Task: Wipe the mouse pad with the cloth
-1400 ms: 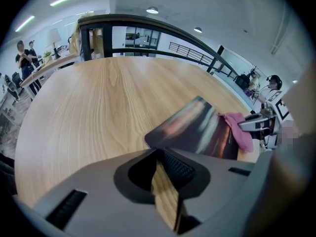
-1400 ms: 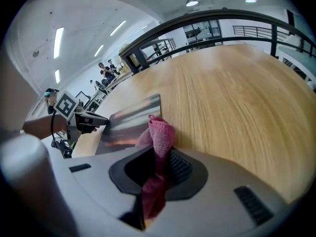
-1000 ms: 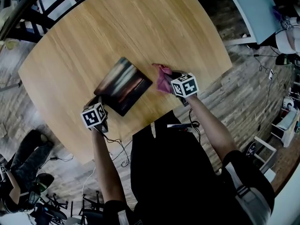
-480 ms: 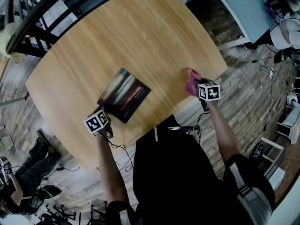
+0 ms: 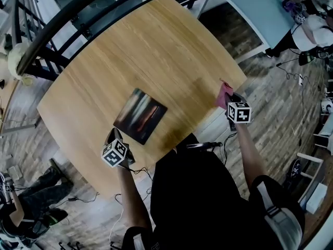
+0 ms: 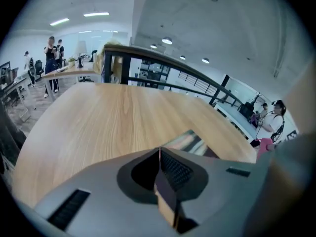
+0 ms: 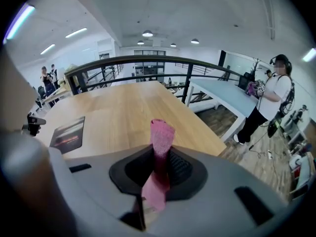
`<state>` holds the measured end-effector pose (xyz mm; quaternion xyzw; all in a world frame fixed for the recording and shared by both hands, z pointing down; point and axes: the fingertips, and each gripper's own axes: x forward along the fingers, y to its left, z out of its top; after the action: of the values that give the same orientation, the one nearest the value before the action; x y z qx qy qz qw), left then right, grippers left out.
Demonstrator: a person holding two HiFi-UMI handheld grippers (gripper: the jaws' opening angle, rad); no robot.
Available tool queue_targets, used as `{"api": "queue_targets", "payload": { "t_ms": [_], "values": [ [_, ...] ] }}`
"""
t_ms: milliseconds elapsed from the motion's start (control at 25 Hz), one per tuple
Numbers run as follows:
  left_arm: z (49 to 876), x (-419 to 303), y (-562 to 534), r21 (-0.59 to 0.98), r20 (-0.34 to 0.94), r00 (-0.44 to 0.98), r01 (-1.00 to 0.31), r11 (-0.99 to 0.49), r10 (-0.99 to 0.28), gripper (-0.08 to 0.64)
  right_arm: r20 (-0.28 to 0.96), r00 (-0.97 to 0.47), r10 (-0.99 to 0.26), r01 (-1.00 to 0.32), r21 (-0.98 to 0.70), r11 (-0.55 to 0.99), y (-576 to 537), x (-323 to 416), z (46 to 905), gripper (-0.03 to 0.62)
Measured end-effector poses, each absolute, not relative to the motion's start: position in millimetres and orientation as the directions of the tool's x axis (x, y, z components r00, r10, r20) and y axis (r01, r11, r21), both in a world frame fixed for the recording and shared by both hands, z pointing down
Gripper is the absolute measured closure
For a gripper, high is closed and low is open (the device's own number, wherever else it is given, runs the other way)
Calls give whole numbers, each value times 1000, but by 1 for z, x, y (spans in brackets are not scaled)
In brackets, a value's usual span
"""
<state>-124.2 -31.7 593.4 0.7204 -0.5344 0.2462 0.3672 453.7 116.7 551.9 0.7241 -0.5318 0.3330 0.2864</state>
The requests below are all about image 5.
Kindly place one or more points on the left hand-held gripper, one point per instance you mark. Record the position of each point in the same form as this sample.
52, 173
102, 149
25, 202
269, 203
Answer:
114, 154

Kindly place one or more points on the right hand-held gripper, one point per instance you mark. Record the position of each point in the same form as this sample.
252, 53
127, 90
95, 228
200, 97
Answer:
239, 113

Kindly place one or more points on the pink cloth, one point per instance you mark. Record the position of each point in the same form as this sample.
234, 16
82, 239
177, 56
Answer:
221, 95

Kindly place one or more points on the dark printed mouse pad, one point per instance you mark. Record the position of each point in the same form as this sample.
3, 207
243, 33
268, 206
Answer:
140, 116

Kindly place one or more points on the person's right forearm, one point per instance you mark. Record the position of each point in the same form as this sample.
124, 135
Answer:
251, 157

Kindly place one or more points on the person's left forearm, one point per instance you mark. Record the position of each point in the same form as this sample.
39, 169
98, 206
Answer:
134, 197

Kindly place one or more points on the black waist device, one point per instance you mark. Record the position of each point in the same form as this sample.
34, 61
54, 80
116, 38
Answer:
203, 145

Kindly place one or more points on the white power strip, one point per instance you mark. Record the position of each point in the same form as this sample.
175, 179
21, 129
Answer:
300, 79

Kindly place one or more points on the wooden table with white legs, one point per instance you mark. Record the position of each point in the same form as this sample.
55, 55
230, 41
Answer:
130, 56

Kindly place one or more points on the white round device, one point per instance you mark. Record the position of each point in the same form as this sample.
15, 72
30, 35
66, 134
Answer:
326, 105

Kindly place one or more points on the light blue table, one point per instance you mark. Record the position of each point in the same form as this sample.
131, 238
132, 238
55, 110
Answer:
249, 6

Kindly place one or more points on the person's black clothing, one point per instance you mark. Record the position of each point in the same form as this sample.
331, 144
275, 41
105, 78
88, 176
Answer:
197, 199

